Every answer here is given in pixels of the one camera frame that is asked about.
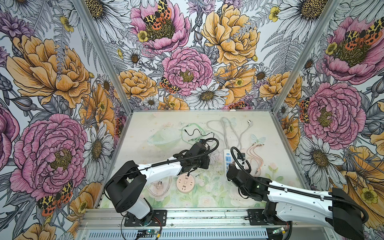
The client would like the green thin cable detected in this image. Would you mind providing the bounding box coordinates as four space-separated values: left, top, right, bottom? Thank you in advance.
179 122 208 146

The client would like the clear pink socket cable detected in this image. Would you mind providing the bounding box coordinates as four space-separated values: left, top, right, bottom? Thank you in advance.
146 176 173 199

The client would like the aluminium front rail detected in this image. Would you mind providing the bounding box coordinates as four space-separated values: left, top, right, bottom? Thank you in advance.
76 208 339 240

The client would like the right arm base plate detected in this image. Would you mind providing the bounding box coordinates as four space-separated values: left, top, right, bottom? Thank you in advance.
244 209 287 226

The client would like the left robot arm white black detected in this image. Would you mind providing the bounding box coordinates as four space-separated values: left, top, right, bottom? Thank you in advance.
104 141 216 224

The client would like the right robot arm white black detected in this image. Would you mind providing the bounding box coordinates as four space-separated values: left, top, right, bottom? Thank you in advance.
227 163 369 240

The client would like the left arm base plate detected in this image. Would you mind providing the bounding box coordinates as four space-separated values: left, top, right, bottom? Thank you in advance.
124 210 168 227

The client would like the black thin cable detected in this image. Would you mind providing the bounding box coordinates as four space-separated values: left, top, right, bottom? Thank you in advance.
183 128 216 145

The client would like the white blue power strip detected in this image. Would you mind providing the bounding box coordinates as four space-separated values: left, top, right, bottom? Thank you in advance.
224 149 236 182

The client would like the pink charger cable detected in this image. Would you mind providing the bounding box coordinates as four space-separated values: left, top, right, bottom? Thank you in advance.
245 142 265 178

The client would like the white power strip cable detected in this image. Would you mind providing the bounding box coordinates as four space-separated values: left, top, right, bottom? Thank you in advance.
206 116 254 151

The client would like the round pink power socket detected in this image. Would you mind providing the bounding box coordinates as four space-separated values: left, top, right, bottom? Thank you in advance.
176 174 196 194

